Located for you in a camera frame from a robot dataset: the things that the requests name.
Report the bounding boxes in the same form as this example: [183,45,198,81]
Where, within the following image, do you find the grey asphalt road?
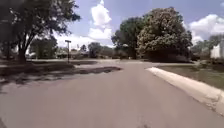
[0,59,224,128]

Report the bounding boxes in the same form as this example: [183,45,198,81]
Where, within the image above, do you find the pale concrete kerb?
[145,66,224,116]

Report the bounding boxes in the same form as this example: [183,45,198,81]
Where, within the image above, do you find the dark green tree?
[110,16,146,60]

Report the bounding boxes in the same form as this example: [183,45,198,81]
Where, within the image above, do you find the trees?
[191,33,224,56]

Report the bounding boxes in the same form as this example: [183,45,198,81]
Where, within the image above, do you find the large pale-leaved tree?
[136,6,194,63]

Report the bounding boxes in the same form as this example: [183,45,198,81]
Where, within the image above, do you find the sign on pole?
[64,39,73,64]

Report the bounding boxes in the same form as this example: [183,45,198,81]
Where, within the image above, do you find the grass verge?
[156,62,224,91]

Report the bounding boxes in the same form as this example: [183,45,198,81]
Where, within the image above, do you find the large dark tree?
[0,0,81,63]

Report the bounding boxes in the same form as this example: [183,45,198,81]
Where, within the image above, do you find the white building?
[209,41,224,60]

